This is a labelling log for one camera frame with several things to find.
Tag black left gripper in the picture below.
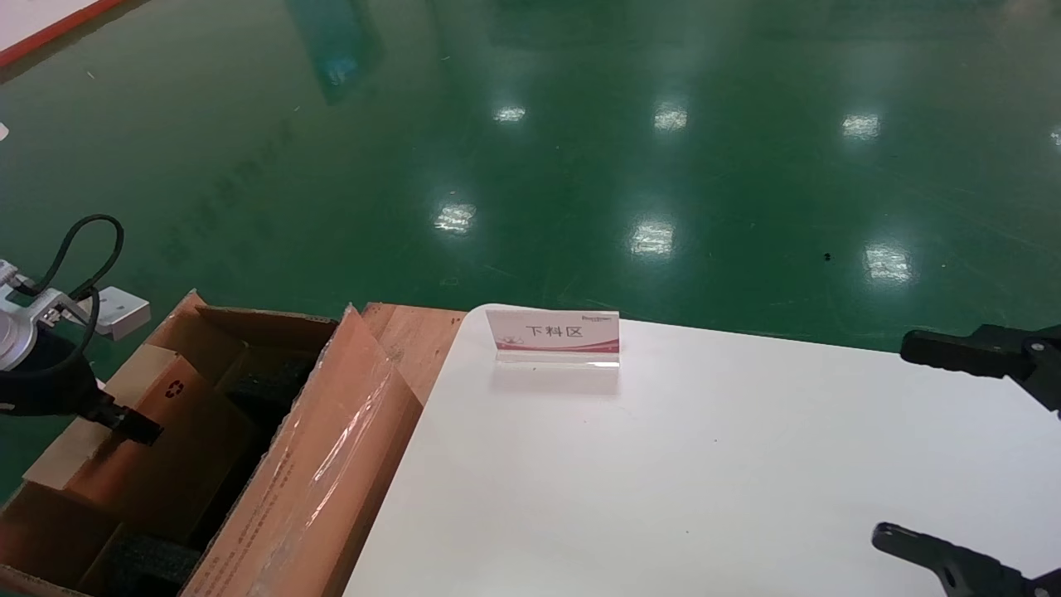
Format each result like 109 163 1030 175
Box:
0 328 164 447

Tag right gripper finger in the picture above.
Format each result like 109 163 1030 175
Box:
871 522 1061 597
900 324 1061 412

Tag small cardboard box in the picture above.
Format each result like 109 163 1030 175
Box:
22 343 254 545

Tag large cardboard box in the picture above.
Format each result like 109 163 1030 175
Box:
0 289 426 597

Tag black foam insert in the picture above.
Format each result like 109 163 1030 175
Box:
103 531 205 597
217 347 321 408

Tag acrylic sign with red print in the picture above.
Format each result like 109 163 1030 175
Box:
484 308 622 371

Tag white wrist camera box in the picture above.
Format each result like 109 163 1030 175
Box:
86 285 153 342

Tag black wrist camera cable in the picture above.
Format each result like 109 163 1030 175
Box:
17 213 126 374

